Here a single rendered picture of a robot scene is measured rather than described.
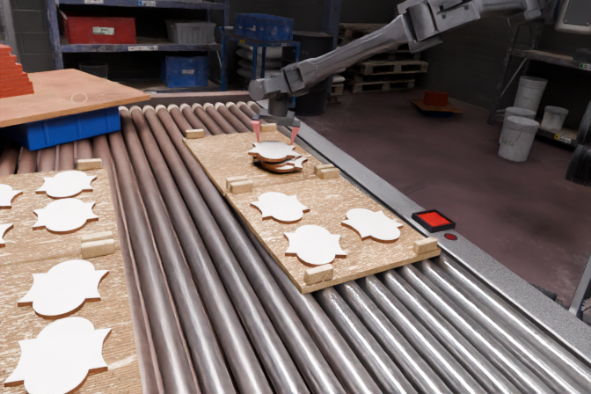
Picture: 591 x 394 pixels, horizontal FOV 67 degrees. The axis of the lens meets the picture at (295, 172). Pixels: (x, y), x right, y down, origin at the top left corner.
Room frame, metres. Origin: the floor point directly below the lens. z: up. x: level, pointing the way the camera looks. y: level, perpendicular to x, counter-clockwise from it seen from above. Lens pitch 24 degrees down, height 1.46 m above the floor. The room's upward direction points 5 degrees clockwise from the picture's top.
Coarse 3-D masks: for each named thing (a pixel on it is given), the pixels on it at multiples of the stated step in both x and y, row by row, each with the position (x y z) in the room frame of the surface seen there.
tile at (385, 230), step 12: (348, 216) 0.92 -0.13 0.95; (360, 216) 0.93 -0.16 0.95; (372, 216) 0.93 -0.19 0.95; (384, 216) 0.94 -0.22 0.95; (348, 228) 0.89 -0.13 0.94; (360, 228) 0.88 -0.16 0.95; (372, 228) 0.88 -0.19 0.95; (384, 228) 0.88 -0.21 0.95; (396, 228) 0.89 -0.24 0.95; (384, 240) 0.84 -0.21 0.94; (396, 240) 0.85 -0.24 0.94
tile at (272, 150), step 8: (256, 144) 1.23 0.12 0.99; (264, 144) 1.24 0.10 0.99; (272, 144) 1.24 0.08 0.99; (280, 144) 1.25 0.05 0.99; (256, 152) 1.17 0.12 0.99; (264, 152) 1.17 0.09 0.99; (272, 152) 1.18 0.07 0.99; (280, 152) 1.18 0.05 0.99; (288, 152) 1.19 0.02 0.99; (272, 160) 1.14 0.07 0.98; (280, 160) 1.14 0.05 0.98
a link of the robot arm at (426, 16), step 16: (432, 0) 0.99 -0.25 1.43; (448, 0) 0.98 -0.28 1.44; (464, 0) 0.98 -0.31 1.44; (480, 0) 1.01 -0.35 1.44; (496, 0) 1.07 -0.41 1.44; (512, 0) 1.14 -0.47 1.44; (416, 16) 1.00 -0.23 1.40; (432, 16) 0.99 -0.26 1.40; (448, 16) 0.98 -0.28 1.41; (464, 16) 0.96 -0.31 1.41; (480, 16) 1.06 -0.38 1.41; (512, 16) 1.21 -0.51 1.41; (528, 16) 1.21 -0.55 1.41; (416, 32) 1.01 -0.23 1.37; (432, 32) 0.98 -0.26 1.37; (448, 32) 1.01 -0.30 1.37
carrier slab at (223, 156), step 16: (192, 144) 1.33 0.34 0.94; (208, 144) 1.34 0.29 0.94; (224, 144) 1.35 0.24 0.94; (240, 144) 1.37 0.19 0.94; (288, 144) 1.41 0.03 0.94; (208, 160) 1.21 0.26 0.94; (224, 160) 1.22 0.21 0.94; (240, 160) 1.23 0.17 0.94; (208, 176) 1.13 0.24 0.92; (224, 176) 1.11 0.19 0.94; (256, 176) 1.13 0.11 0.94; (272, 176) 1.14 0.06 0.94; (288, 176) 1.15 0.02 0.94; (304, 176) 1.16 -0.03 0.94; (224, 192) 1.03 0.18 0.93
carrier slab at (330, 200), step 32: (256, 192) 1.03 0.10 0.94; (288, 192) 1.05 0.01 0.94; (320, 192) 1.06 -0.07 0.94; (352, 192) 1.08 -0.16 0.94; (256, 224) 0.87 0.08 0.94; (288, 224) 0.88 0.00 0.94; (320, 224) 0.89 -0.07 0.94; (352, 256) 0.78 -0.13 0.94; (384, 256) 0.79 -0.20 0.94; (416, 256) 0.80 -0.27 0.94; (320, 288) 0.68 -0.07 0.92
